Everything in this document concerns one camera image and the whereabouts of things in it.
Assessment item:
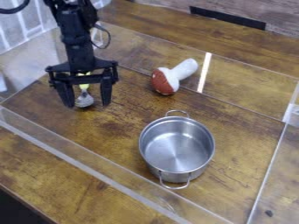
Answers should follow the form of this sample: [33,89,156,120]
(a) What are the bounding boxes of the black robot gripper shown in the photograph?
[45,43,118,108]

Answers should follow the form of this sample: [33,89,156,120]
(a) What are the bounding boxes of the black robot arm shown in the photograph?
[42,0,117,108]

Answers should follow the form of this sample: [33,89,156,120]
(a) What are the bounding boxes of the stainless steel pot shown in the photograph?
[138,109,214,190]

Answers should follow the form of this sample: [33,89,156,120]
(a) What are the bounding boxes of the green handled metal spoon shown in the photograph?
[73,72,94,109]

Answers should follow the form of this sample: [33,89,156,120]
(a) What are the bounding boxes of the clear acrylic barrier wall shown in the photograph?
[0,23,299,224]

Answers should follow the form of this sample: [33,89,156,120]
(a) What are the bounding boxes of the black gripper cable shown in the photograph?
[0,0,111,50]

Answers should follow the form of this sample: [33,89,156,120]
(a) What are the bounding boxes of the red white toy mushroom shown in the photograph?
[150,59,198,95]

